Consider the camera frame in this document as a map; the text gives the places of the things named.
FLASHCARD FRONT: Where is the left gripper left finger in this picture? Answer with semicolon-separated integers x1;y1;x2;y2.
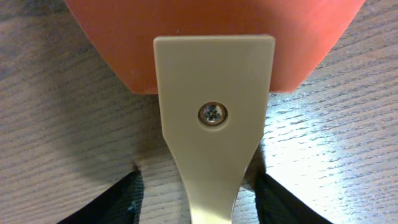
58;169;144;224

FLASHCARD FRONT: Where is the orange scraper with tan handle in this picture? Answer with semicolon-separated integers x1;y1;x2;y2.
66;0;363;223

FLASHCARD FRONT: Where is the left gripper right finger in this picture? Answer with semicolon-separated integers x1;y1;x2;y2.
254;174;331;224

